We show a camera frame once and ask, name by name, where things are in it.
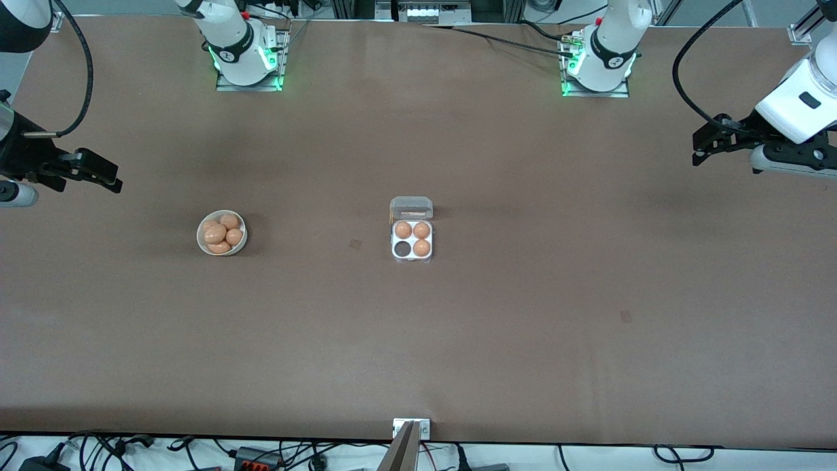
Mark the aluminium profile beam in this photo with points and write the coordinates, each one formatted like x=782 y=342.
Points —
x=402 y=454

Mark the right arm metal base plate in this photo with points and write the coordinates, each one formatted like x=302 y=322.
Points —
x=225 y=85

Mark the clear plastic egg box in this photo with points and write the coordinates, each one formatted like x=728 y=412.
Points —
x=410 y=209

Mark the metal corner bracket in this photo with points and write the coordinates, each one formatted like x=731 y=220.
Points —
x=801 y=34

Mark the orange black connector block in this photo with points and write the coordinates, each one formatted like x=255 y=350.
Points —
x=258 y=459

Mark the brown egg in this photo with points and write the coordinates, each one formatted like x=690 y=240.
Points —
x=219 y=248
x=229 y=221
x=422 y=229
x=206 y=224
x=422 y=247
x=403 y=229
x=214 y=234
x=235 y=237

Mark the white bowl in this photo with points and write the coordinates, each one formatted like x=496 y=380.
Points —
x=237 y=249

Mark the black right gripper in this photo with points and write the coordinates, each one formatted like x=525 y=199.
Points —
x=21 y=155

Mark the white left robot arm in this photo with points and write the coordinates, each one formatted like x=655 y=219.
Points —
x=611 y=46

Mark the black power adapter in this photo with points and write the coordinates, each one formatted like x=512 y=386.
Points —
x=42 y=463

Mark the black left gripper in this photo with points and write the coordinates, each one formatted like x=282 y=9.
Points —
x=747 y=130

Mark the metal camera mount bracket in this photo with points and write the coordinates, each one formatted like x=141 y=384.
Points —
x=425 y=428

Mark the white power strip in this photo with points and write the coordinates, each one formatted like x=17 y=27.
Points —
x=431 y=10

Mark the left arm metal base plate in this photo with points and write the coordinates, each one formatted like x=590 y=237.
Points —
x=618 y=93

